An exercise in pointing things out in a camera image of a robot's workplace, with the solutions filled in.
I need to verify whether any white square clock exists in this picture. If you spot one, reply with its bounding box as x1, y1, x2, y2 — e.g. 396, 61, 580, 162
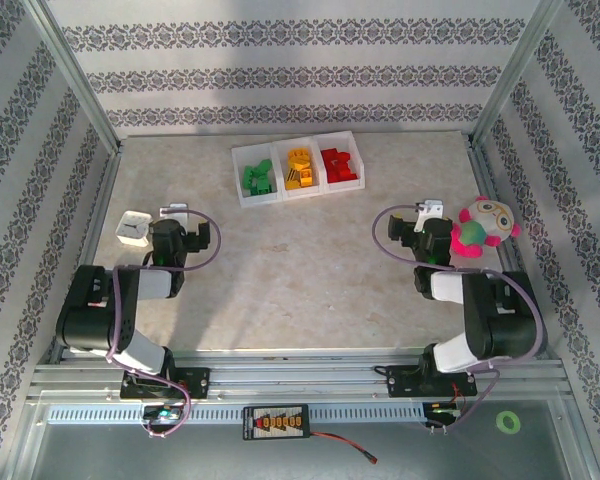
114, 209, 155, 247

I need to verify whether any pink white plush toy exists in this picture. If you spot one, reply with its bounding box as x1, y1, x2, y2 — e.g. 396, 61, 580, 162
449, 195, 523, 260

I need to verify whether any white plastic bin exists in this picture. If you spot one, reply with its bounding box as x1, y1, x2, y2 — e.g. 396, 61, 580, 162
271, 135, 327, 202
312, 129, 366, 192
230, 142, 285, 209

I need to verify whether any small circuit board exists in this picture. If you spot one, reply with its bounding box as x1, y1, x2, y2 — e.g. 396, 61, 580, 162
140, 405, 185, 425
429, 401, 464, 420

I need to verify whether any black power distribution board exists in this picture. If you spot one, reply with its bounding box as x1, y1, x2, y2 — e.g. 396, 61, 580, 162
242, 403, 311, 441

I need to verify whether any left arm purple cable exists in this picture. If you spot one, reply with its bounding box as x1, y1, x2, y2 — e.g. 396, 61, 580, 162
104, 208, 222, 441

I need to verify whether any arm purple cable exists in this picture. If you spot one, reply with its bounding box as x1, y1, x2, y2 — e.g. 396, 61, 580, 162
104, 208, 222, 441
372, 202, 549, 436

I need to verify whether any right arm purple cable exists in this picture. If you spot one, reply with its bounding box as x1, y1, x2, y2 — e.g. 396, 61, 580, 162
372, 202, 549, 436

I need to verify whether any aluminium side rail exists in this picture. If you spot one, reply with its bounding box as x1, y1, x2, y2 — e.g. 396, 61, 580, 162
467, 142, 564, 364
29, 144, 124, 371

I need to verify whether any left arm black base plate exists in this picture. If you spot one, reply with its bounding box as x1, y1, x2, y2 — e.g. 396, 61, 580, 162
119, 367, 212, 401

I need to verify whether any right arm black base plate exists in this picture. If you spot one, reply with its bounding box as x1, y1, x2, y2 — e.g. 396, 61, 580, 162
387, 364, 479, 399

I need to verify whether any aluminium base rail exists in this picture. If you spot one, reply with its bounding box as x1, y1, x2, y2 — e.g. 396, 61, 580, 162
27, 349, 567, 404

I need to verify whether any aluminium frame post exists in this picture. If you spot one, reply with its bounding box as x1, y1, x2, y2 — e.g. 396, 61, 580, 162
465, 0, 569, 151
22, 0, 124, 154

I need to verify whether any green tape ring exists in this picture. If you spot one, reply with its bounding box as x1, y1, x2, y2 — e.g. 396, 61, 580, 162
496, 409, 522, 434

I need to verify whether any slotted grey cable duct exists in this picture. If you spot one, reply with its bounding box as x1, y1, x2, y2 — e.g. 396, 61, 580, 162
47, 402, 427, 426

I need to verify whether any red black wire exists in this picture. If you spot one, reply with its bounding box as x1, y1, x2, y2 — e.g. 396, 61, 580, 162
307, 430, 379, 464

